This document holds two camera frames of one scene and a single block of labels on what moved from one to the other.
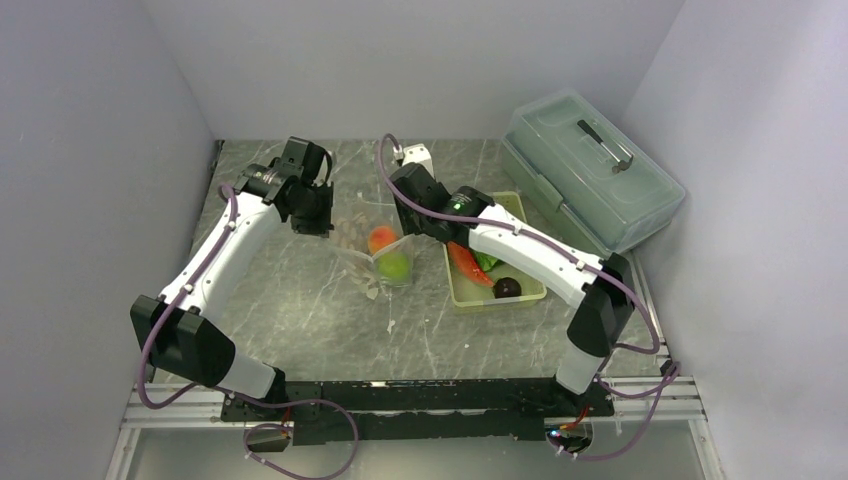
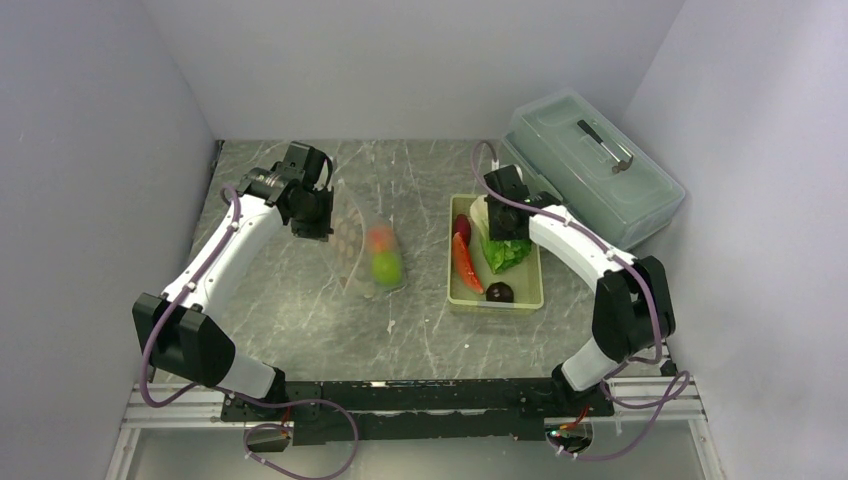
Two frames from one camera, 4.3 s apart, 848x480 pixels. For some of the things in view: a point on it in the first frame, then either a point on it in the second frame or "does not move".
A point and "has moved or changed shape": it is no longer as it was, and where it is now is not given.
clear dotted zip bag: x=369 y=245 has moved or changed shape
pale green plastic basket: x=467 y=264 → x=524 y=276
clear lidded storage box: x=585 y=178 does not move
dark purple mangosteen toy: x=506 y=287 has moved or changed shape
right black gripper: x=409 y=225 → x=496 y=232
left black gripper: x=322 y=225 does not move
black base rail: x=329 y=411 does not move
